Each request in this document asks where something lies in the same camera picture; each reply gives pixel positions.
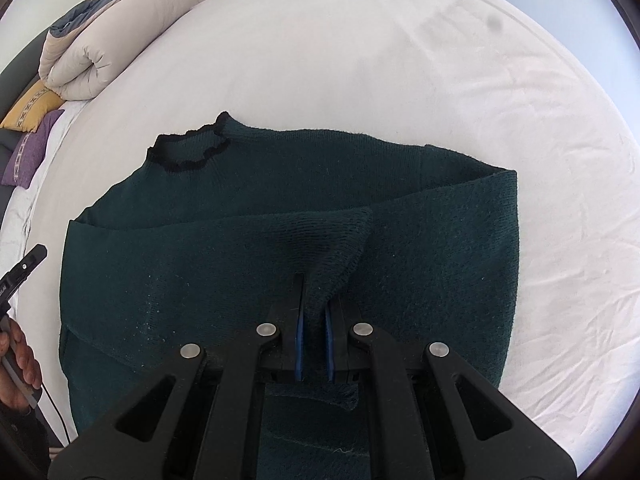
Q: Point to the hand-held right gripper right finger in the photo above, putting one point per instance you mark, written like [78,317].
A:
[330,342]

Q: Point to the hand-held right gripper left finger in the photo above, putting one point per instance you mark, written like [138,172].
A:
[299,342]

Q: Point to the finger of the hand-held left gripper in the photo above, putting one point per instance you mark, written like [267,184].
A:
[27,265]

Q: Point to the dark green towel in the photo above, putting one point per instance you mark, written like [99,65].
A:
[200,260]

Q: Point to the person's left hand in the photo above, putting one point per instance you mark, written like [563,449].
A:
[22,360]

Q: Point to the purple patterned pillow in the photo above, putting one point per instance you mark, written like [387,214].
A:
[30,150]

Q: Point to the yellow patterned pillow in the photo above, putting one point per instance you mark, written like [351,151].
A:
[30,107]

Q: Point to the folded beige duvet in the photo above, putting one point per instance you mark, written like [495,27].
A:
[100,50]

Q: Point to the round white bed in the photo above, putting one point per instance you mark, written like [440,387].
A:
[350,60]

